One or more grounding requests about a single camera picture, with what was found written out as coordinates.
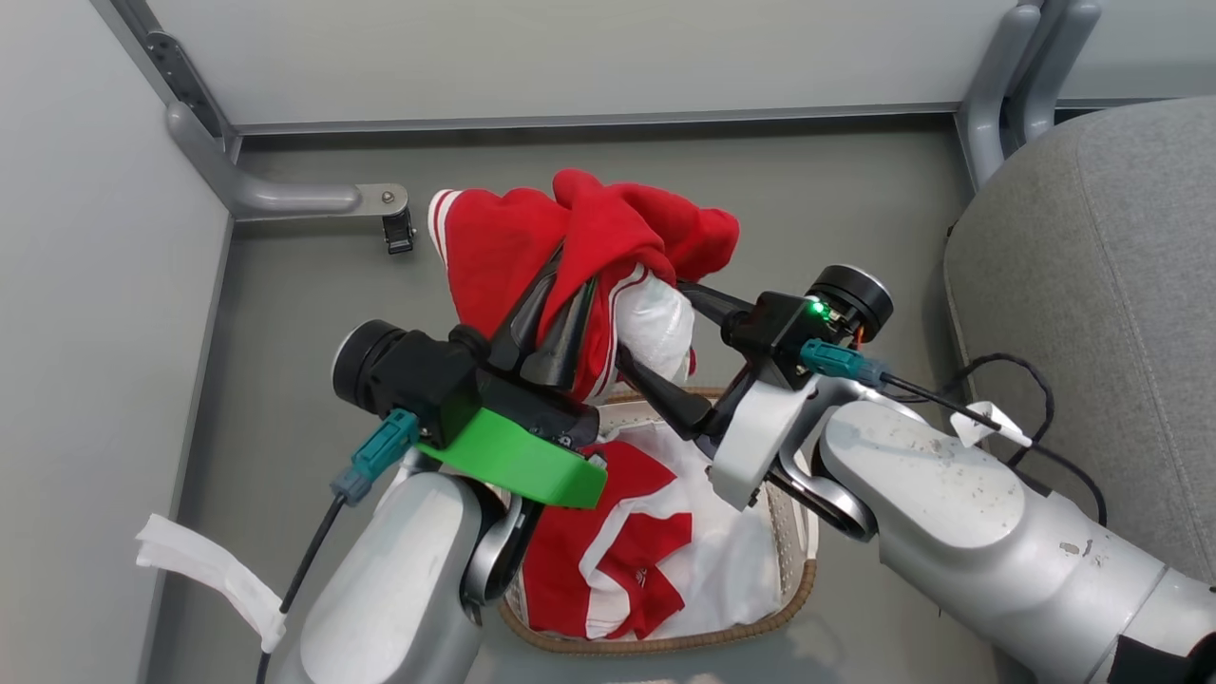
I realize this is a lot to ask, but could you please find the small black caster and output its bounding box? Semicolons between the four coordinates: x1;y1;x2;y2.
382;207;417;255

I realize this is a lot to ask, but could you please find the short white tape tag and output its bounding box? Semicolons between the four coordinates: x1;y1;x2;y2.
950;401;1034;449

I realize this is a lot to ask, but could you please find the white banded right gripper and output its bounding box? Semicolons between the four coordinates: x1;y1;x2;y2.
614;280;820;512

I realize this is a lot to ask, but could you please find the long white tape tag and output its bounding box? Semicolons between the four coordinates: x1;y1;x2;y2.
135;513;288;654

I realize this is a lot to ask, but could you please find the grey metal frame foot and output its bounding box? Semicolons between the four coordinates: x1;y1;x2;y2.
166;100;409;224

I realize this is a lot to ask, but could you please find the black left cable teal plug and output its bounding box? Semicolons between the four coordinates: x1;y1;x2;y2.
255;408;421;684

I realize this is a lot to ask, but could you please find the red garment with white stripes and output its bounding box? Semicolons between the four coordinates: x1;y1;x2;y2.
427;168;741;405

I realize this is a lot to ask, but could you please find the grey metal frame tube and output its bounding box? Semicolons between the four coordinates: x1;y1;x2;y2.
955;0;1043;191
1007;0;1103;145

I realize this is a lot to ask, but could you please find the red and white jersey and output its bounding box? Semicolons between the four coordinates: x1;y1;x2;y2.
521;418;808;642

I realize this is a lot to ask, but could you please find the black cable teal plug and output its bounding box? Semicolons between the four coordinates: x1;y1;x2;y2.
255;408;421;684
800;339;1110;526

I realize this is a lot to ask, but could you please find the dark metal wall bracket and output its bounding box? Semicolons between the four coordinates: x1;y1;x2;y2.
142;31;229;143

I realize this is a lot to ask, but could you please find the wicker laundry basket white liner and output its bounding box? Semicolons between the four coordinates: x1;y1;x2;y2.
496;385;820;656

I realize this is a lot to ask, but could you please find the grey fabric sofa seat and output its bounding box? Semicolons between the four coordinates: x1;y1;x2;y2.
943;95;1216;585

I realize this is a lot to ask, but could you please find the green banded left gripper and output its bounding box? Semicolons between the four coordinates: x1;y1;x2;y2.
416;247;610;510

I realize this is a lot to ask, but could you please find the black right cable teal plug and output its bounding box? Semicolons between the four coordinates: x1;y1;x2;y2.
800;339;1110;526

